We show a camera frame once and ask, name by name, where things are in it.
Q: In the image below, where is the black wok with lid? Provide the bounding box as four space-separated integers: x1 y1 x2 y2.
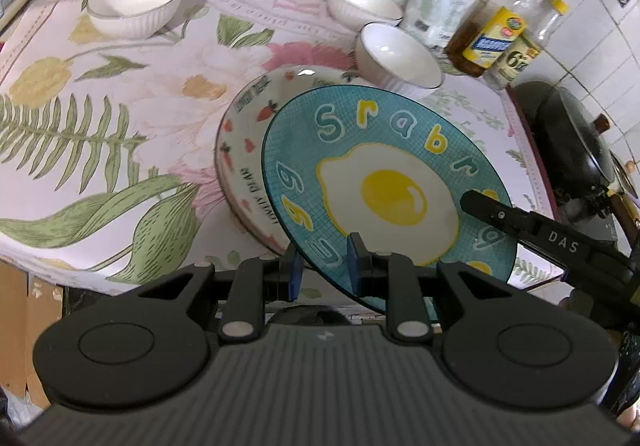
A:
515 80 621 242

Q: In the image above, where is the floral tablecloth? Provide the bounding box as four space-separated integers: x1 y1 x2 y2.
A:
0 0 558 322

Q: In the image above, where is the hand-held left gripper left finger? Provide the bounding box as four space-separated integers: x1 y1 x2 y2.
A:
120 249 303 342

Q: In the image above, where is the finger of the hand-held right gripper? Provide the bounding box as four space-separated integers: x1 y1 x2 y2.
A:
460 190 626 272

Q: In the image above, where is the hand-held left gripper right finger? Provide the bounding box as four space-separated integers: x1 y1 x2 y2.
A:
346 232 506 342

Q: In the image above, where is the white plastic packet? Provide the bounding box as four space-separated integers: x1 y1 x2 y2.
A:
402 0 483 57

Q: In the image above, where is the clear vinegar bottle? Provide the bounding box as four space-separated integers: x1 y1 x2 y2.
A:
482 0 571 92

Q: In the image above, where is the white ribbed bowl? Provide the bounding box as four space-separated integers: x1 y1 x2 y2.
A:
87 0 186 38
356 22 445 97
327 0 403 30

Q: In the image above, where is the pink rabbit print plate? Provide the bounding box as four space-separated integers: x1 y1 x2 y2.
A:
215 65 361 257

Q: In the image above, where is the blue fried egg plate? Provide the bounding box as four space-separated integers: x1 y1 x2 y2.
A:
261 85 518 314

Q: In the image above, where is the yellow label oil bottle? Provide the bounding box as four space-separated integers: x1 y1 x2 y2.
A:
445 0 548 77

